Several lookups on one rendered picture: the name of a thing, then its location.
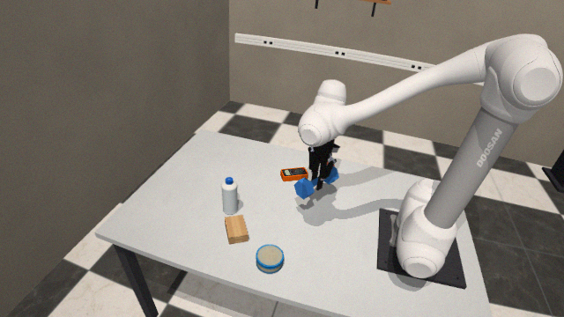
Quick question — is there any small brown cardboard box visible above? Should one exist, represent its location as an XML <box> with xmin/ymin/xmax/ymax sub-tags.
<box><xmin>225</xmin><ymin>215</ymin><xmax>249</xmax><ymax>245</ymax></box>

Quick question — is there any orange digital multimeter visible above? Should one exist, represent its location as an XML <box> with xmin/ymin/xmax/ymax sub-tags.
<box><xmin>280</xmin><ymin>167</ymin><xmax>308</xmax><ymax>181</ymax></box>

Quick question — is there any white bottle with blue cap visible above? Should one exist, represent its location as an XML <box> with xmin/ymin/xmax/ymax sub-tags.
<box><xmin>221</xmin><ymin>177</ymin><xmax>238</xmax><ymax>215</ymax></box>

